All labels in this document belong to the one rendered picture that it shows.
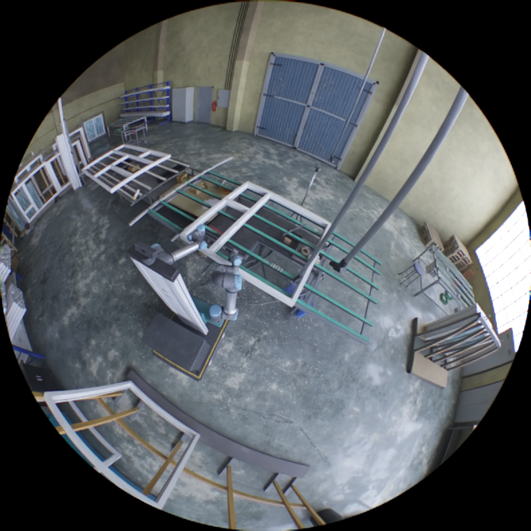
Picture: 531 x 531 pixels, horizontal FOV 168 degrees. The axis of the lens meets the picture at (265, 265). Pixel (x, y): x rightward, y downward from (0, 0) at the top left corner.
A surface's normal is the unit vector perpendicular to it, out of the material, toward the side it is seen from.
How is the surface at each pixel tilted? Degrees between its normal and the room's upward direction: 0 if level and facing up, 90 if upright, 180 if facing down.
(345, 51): 90
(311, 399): 0
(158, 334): 0
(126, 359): 0
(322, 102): 90
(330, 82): 90
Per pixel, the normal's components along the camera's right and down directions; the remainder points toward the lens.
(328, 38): -0.48, 0.69
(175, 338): 0.19, -0.52
